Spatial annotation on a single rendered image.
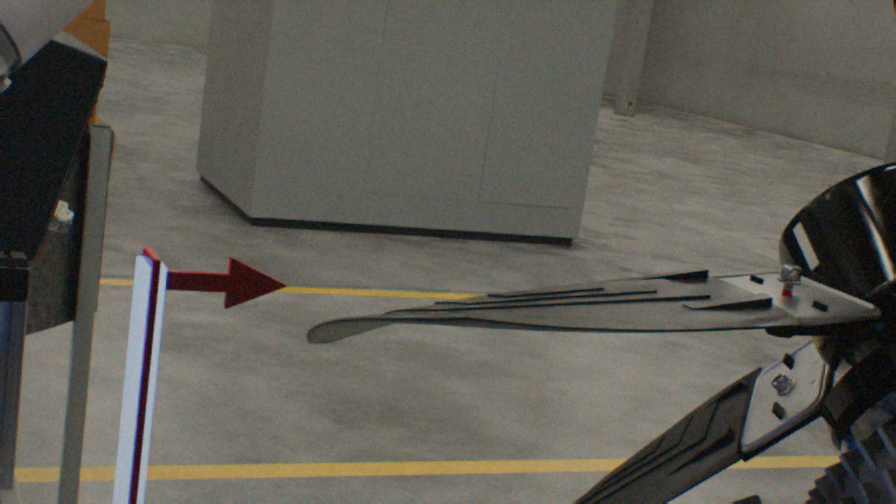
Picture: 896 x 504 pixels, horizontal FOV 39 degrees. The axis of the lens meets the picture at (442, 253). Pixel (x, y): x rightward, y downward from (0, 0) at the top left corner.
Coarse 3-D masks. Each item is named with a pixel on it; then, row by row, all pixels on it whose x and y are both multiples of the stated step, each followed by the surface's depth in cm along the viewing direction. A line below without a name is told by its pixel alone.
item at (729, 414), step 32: (736, 384) 84; (704, 416) 85; (736, 416) 81; (672, 448) 84; (704, 448) 80; (736, 448) 77; (608, 480) 89; (640, 480) 84; (672, 480) 80; (704, 480) 78
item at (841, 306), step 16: (752, 272) 74; (768, 272) 74; (752, 288) 71; (768, 288) 71; (800, 288) 72; (816, 288) 72; (784, 304) 68; (800, 304) 68; (832, 304) 68; (848, 304) 69; (864, 304) 68; (800, 320) 65; (816, 320) 66; (832, 320) 66; (848, 320) 66
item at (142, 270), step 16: (144, 272) 55; (144, 288) 55; (144, 304) 55; (144, 320) 56; (128, 352) 57; (128, 368) 57; (128, 384) 57; (128, 400) 57; (128, 416) 57; (128, 432) 57; (128, 448) 57; (128, 464) 57; (128, 480) 57
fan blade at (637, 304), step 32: (544, 288) 68; (576, 288) 67; (608, 288) 67; (640, 288) 67; (672, 288) 68; (704, 288) 68; (736, 288) 69; (352, 320) 58; (384, 320) 55; (416, 320) 53; (448, 320) 52; (480, 320) 52; (512, 320) 55; (544, 320) 57; (576, 320) 58; (608, 320) 59; (640, 320) 60; (672, 320) 61; (704, 320) 62; (736, 320) 63; (768, 320) 64
